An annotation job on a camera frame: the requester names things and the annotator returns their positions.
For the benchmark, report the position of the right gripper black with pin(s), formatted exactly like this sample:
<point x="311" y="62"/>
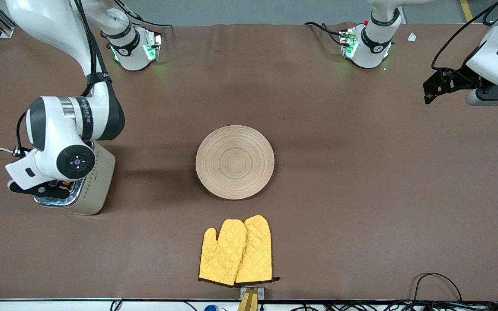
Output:
<point x="64" y="185"/>

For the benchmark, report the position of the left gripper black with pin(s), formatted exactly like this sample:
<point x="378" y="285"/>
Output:
<point x="464" y="77"/>

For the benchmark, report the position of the round light wooden plate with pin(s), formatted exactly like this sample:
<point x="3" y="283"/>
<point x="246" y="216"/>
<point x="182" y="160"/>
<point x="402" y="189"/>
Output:
<point x="235" y="162"/>

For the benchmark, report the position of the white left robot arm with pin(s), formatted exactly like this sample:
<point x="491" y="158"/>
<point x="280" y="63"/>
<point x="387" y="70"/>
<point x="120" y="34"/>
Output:
<point x="372" y="41"/>

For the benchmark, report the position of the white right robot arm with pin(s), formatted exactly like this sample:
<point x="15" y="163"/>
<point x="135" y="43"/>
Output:
<point x="50" y="125"/>

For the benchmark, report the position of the beige chrome two-slot toaster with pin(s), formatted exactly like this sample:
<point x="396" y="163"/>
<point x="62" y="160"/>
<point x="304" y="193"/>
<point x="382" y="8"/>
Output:
<point x="100" y="190"/>

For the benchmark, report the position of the small white paper scrap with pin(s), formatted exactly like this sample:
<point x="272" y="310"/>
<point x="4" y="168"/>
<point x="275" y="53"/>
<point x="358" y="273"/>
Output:
<point x="412" y="37"/>

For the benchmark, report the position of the brown table cover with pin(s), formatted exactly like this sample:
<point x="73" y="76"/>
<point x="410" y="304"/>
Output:
<point x="318" y="95"/>

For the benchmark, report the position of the yellow quilted oven mitt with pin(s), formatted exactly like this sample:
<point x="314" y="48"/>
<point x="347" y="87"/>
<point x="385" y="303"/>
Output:
<point x="257" y="255"/>
<point x="221" y="255"/>

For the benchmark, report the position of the small blue cap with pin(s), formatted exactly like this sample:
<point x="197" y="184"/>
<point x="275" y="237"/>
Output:
<point x="210" y="308"/>

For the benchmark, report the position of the grey metal edge bracket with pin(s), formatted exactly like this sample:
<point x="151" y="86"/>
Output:
<point x="261" y="293"/>

